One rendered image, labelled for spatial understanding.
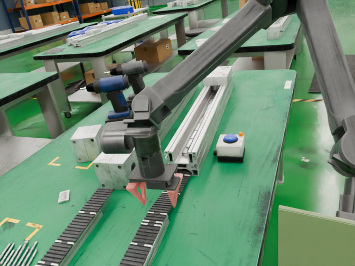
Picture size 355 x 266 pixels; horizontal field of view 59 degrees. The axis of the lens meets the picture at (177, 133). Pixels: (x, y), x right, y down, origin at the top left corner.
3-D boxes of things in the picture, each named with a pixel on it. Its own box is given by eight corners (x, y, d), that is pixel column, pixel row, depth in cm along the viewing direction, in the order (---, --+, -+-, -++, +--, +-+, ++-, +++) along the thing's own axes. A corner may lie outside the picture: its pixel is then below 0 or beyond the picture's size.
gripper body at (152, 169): (139, 169, 77) (133, 143, 74) (178, 170, 74) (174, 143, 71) (128, 184, 72) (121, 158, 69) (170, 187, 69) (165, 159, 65)
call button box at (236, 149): (242, 163, 96) (241, 145, 93) (212, 162, 99) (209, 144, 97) (245, 150, 103) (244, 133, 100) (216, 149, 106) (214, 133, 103)
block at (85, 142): (108, 159, 110) (101, 135, 106) (77, 162, 111) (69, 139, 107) (114, 145, 119) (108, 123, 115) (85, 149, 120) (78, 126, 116)
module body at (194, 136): (199, 176, 93) (196, 152, 90) (168, 174, 97) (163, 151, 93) (234, 85, 160) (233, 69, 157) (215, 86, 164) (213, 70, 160)
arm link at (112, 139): (149, 93, 66) (161, 107, 74) (100, 96, 69) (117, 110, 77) (145, 148, 63) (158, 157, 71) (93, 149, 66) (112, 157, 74)
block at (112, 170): (137, 191, 91) (130, 163, 87) (100, 188, 95) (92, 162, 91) (148, 173, 99) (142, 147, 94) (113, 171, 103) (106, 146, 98)
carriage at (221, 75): (227, 91, 138) (226, 76, 135) (203, 91, 142) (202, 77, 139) (232, 79, 152) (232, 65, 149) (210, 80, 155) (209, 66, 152)
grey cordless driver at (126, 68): (153, 106, 150) (145, 62, 140) (113, 113, 149) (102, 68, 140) (153, 101, 157) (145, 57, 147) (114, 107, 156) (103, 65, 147)
